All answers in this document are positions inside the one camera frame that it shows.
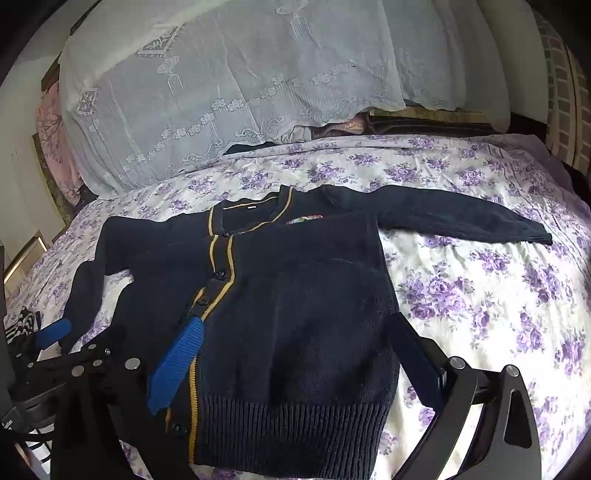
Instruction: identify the dark brown cloth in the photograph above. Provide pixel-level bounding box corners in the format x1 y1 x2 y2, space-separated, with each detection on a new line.
367 108 550 139

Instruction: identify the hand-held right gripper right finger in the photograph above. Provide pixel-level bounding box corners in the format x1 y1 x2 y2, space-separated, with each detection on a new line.
387 313 542 480

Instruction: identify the white lace cloth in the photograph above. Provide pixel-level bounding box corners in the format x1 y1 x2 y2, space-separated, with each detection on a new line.
60 0 511 195

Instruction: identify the black cloth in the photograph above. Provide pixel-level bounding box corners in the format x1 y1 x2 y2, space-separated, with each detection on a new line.
222 140 297 156

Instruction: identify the purple floral bed sheet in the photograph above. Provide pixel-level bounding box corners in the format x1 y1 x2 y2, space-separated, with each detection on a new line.
4 134 591 480

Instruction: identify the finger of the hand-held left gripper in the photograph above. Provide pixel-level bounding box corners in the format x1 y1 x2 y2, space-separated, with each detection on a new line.
16 319 73 366
18 325 136 385

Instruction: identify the dark gold picture frame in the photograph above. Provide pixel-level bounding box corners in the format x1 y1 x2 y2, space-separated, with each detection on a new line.
31 133 71 228

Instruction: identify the pink floral cloth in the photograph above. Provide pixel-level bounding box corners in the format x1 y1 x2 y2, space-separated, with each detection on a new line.
36 80 86 200

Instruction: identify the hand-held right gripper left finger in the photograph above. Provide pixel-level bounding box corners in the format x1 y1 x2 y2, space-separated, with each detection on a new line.
50 316 205 480

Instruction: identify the beige crumpled cloth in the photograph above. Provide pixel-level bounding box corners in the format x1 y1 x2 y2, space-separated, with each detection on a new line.
323 114 371 137

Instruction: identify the light wooden frame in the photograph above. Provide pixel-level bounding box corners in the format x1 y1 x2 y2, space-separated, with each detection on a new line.
4 232 50 283

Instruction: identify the navy knit cardigan sweater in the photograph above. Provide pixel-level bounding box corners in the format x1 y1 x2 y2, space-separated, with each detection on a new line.
60 185 553 478

